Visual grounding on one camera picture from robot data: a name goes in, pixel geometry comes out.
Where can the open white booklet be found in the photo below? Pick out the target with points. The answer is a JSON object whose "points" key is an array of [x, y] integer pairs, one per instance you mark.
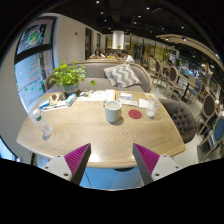
{"points": [[99, 95]]}

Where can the grey zigzag cushion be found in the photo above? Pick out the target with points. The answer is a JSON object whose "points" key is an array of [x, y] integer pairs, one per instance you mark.
{"points": [[121, 76]]}

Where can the white round pillar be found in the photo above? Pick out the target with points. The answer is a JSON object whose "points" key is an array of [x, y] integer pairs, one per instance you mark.
{"points": [[118, 40]]}

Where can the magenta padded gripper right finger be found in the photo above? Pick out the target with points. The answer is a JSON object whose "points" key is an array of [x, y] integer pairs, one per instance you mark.
{"points": [[152, 166]]}

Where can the clear plastic water bottle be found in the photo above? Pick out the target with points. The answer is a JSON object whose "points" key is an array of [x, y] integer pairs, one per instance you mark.
{"points": [[42, 123]]}

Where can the small blue tissue pack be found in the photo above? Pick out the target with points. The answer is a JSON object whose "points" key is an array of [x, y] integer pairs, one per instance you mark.
{"points": [[70, 100]]}

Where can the green potted plant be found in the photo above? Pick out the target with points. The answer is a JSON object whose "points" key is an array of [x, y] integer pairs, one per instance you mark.
{"points": [[69, 76]]}

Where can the grey curved sofa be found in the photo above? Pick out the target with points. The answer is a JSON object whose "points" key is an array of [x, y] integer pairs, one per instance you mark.
{"points": [[99, 81]]}

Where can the blue white card box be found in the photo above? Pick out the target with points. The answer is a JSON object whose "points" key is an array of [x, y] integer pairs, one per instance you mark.
{"points": [[126, 96]]}

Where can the grey oval back chair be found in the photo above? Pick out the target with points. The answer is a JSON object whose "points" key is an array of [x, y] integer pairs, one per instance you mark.
{"points": [[172, 81]]}

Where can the wall menu poster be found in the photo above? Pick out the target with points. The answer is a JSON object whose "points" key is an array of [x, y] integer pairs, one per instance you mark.
{"points": [[33, 61]]}

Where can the dark tufted armchair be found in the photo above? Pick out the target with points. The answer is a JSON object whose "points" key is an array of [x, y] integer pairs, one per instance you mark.
{"points": [[182, 118]]}

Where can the white ceramic mug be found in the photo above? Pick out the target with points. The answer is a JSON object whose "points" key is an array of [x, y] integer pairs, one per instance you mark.
{"points": [[113, 111]]}

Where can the clear drinking glass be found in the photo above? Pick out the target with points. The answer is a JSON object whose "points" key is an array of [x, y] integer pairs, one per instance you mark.
{"points": [[152, 106]]}

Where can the white paper napkin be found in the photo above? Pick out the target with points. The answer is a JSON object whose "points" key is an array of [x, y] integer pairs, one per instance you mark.
{"points": [[143, 103]]}

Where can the blue upholstered wooden chair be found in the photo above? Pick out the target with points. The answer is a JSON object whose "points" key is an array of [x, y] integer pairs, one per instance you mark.
{"points": [[214, 139]]}

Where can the person in white shirt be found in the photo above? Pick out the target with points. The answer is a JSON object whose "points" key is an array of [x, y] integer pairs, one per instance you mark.
{"points": [[126, 57]]}

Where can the red round coaster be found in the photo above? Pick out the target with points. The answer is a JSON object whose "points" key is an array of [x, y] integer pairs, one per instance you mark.
{"points": [[135, 114]]}

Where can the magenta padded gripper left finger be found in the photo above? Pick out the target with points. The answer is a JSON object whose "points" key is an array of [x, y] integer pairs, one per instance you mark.
{"points": [[71, 166]]}

